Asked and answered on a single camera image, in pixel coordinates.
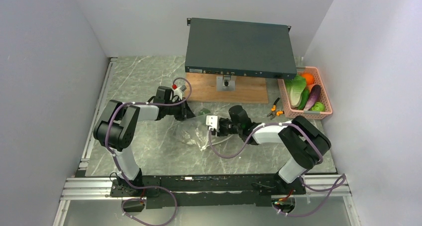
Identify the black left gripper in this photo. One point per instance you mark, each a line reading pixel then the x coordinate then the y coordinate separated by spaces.
pixel 185 112

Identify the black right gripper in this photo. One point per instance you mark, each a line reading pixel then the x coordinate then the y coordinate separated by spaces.
pixel 219 132

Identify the dark green fake avocado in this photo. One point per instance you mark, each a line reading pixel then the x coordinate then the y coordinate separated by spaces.
pixel 204 111

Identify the polka dot zip top bag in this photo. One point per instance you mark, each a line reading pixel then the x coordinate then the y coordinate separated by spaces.
pixel 194 132

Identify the green fake leafy vegetable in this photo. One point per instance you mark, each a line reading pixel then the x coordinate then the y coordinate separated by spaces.
pixel 295 88

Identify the green fake lime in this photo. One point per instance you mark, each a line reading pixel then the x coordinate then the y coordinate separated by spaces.
pixel 318 107

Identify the orange fake fruit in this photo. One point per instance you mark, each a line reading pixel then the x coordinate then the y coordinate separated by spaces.
pixel 309 78

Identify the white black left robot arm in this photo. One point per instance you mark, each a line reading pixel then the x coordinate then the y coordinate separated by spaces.
pixel 116 127

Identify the green fake cucumber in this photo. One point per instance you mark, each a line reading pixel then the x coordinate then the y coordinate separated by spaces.
pixel 304 99

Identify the purple fake eggplant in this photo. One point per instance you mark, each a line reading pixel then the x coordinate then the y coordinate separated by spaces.
pixel 313 97

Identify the wooden board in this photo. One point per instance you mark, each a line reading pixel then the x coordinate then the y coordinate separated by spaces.
pixel 210 88

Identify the pink plastic basket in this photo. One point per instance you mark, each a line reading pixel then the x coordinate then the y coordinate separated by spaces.
pixel 323 98

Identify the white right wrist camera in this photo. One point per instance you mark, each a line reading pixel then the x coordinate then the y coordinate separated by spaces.
pixel 212 121

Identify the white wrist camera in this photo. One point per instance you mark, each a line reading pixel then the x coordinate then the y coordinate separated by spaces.
pixel 178 92
pixel 212 121

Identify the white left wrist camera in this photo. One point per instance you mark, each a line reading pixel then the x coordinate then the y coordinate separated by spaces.
pixel 178 92

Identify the orange handled pliers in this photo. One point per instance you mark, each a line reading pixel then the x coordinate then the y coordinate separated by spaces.
pixel 274 110

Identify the grey metal bracket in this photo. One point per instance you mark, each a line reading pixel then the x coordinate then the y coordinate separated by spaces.
pixel 225 83

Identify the dark network switch box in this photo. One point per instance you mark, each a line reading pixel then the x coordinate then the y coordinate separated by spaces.
pixel 239 48

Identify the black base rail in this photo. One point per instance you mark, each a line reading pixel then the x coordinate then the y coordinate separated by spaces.
pixel 208 190

